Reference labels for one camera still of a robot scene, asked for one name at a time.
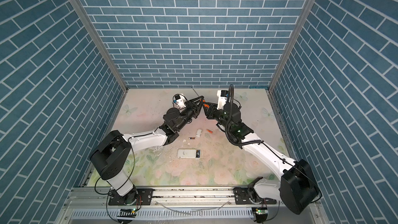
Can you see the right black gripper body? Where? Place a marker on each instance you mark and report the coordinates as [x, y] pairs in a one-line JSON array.
[[215, 113]]

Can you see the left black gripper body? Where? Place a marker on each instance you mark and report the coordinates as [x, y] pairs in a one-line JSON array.
[[189, 112]]

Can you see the orange handled screwdriver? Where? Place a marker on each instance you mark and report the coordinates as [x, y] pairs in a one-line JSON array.
[[198, 95]]

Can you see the white battery cover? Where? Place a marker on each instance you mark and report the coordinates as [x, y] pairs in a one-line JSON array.
[[198, 133]]

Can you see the white remote control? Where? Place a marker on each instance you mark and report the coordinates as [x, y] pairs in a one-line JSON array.
[[188, 154]]

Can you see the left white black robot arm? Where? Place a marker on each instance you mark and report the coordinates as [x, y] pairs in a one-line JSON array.
[[112, 152]]

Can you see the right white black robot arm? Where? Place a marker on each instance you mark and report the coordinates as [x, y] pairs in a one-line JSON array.
[[296, 186]]

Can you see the right controller board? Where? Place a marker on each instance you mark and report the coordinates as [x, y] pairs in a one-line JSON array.
[[260, 214]]

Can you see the controller board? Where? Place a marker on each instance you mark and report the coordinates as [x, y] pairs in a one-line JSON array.
[[126, 215], [260, 214]]

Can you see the left controller board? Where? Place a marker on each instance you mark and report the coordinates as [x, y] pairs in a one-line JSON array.
[[126, 215]]

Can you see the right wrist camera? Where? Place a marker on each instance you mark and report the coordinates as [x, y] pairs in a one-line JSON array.
[[223, 96]]

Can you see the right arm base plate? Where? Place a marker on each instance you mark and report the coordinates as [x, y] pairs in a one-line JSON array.
[[246, 196]]

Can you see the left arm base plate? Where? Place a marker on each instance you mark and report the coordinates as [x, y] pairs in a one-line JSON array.
[[138, 197]]

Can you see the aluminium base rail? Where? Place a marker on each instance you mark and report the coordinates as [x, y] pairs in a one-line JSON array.
[[181, 205]]

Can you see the right aluminium corner post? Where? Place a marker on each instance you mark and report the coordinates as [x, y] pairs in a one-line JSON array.
[[292, 40]]

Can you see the aluminium corner post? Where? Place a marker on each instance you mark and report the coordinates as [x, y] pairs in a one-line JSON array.
[[87, 23], [292, 40]]

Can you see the left aluminium corner post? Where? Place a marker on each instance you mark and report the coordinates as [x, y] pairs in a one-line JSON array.
[[87, 23]]

